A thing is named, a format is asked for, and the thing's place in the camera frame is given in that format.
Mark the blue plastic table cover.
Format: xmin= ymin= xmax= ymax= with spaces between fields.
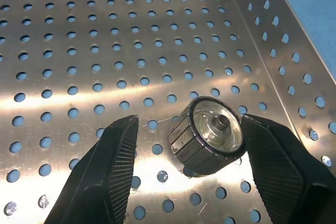
xmin=267 ymin=0 xmax=336 ymax=83

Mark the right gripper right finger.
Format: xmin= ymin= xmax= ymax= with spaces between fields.
xmin=240 ymin=113 xmax=336 ymax=224

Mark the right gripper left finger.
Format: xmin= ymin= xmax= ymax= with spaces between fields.
xmin=44 ymin=114 xmax=139 ymax=224

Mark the perforated metal tray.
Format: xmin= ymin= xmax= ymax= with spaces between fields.
xmin=0 ymin=0 xmax=336 ymax=224

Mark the metal motor rotor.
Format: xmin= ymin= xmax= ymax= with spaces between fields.
xmin=167 ymin=95 xmax=245 ymax=176

